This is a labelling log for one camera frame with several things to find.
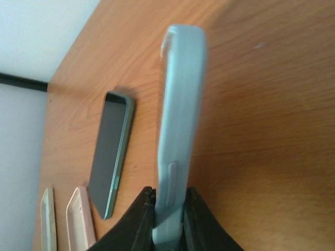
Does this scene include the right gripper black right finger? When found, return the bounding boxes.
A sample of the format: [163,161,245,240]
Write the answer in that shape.
[182,187,243,250]

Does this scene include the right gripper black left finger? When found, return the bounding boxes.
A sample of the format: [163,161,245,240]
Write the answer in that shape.
[89,186,156,250]

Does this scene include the light blue phone case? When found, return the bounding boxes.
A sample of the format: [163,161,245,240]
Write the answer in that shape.
[152,25,207,250]

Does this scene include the pink phone case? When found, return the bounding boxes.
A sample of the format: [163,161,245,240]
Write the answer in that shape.
[66,186,96,250]

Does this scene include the white phone case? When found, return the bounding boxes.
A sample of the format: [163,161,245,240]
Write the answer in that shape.
[40,187,57,251]

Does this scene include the black phone green edge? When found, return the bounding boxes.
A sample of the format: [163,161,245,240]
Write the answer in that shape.
[88,91,136,220]

